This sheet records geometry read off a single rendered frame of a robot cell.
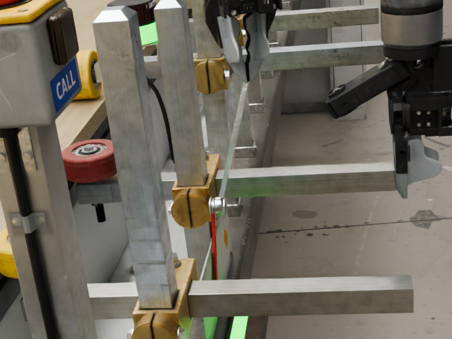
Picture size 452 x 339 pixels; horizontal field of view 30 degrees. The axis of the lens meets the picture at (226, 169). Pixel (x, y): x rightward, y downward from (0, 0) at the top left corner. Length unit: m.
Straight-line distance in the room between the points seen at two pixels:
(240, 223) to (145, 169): 0.56
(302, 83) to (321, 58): 2.53
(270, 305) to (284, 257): 1.77
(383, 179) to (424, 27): 0.21
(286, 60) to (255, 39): 0.27
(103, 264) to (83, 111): 0.25
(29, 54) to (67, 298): 0.18
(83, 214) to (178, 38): 0.39
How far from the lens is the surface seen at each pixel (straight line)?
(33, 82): 0.51
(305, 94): 3.87
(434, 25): 1.05
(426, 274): 2.57
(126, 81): 0.80
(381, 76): 1.07
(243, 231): 1.34
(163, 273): 0.87
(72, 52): 0.53
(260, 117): 1.82
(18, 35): 0.51
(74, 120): 1.32
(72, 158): 1.15
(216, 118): 1.33
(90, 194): 1.19
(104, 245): 1.41
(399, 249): 2.71
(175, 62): 1.05
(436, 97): 1.07
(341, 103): 1.08
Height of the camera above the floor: 1.32
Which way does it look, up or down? 23 degrees down
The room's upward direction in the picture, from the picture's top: 6 degrees counter-clockwise
